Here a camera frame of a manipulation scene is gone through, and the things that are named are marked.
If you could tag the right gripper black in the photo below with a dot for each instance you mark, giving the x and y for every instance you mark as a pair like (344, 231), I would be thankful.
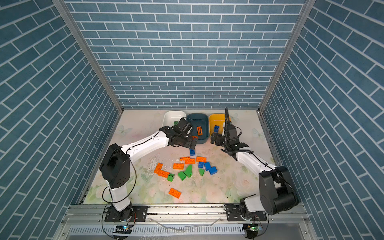
(219, 137)

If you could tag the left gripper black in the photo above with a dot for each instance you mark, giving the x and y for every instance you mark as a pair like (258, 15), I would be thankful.
(189, 144)

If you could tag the white plastic bin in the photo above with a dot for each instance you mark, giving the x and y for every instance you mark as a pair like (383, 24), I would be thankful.
(171, 117)

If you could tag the yellow plastic bin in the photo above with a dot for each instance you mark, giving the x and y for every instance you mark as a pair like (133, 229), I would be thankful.
(217, 120)

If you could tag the dark teal plastic bin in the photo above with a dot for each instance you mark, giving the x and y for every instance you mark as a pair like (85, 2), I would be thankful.
(200, 126)

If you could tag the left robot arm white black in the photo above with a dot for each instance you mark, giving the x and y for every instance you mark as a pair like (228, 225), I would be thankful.
(118, 161)

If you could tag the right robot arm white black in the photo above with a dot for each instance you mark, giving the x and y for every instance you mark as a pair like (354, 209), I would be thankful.
(276, 190)

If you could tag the green slope brick centre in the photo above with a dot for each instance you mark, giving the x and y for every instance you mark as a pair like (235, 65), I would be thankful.
(189, 171)

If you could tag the orange long brick left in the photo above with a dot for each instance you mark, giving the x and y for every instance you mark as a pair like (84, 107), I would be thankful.
(158, 170)

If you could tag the green small brick lower left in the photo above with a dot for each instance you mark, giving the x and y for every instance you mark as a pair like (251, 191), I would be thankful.
(170, 177)

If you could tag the orange flat brick front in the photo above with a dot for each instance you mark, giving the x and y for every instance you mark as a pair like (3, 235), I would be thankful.
(175, 193)

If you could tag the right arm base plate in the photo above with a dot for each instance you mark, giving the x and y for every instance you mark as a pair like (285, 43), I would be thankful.
(235, 213)

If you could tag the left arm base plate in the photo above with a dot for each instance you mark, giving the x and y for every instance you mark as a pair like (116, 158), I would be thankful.
(141, 213)

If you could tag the aluminium front rail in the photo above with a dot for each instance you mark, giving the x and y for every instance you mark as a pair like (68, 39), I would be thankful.
(183, 222)

